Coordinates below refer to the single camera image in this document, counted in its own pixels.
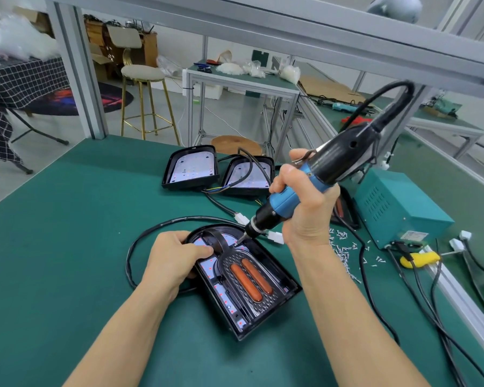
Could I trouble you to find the person's left hand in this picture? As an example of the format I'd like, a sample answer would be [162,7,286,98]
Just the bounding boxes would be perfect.
[139,230,215,303]

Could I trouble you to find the person's right hand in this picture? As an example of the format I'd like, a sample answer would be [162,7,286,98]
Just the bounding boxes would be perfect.
[268,149,341,248]

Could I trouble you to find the lamp housing with cable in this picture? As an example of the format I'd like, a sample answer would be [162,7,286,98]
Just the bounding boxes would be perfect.
[125,215,302,342]

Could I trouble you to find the heap of small silver screws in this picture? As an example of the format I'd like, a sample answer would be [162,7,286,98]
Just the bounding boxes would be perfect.
[329,225,388,281]

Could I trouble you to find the blue black electric screwdriver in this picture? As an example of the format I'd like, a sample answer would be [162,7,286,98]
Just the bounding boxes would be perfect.
[244,80,416,239]

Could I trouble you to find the black cover orange strips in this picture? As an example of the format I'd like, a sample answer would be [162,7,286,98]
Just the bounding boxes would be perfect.
[218,247,279,307]
[333,185,361,232]

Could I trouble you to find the stack of unassembled lamp housings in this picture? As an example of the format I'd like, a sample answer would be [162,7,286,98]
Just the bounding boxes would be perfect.
[161,145,277,198]

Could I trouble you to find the person's right forearm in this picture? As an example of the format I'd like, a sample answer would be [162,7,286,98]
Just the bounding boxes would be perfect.
[289,238,429,387]

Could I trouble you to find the person's left forearm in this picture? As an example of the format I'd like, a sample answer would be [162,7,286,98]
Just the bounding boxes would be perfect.
[65,286,179,387]

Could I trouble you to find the teal power supply box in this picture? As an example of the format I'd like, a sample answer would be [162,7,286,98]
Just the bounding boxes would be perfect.
[355,169,455,248]

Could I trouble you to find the round brown wooden stool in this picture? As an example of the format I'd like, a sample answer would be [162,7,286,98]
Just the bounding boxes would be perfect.
[210,135,265,156]

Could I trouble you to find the red tool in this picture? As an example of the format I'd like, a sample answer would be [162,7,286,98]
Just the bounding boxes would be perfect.
[340,115,374,130]

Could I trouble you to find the teal hand tool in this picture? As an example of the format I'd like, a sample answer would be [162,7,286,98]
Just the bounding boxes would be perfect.
[331,101,371,114]

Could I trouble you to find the yellow plug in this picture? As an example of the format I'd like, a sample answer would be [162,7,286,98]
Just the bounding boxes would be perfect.
[399,250,442,269]

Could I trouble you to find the white crumpled bag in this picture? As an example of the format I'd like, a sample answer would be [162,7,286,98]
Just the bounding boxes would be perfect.
[279,64,301,84]

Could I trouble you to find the small green workbench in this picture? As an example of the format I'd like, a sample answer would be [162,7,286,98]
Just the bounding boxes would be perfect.
[183,67,301,154]

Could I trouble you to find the green workbench white legs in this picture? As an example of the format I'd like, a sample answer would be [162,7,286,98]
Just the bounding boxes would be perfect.
[411,104,484,158]

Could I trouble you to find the colourful round rug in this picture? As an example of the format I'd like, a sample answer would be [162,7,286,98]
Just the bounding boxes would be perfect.
[24,82,136,117]

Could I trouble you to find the round beige stool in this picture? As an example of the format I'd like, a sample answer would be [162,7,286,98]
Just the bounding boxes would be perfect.
[119,64,182,146]

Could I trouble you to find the brown wooden cabinet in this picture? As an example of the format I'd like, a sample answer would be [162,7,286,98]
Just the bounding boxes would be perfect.
[84,20,160,69]

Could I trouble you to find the white handheld device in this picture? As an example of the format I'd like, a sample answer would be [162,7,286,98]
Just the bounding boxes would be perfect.
[367,0,424,25]

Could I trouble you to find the black checked cloth table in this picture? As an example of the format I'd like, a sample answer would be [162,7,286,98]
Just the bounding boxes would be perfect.
[0,59,71,174]

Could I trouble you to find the white plastic bags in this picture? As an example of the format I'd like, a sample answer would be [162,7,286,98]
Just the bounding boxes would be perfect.
[0,13,61,63]

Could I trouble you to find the aluminium shelf frame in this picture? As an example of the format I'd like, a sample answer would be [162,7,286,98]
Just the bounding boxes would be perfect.
[44,0,484,158]

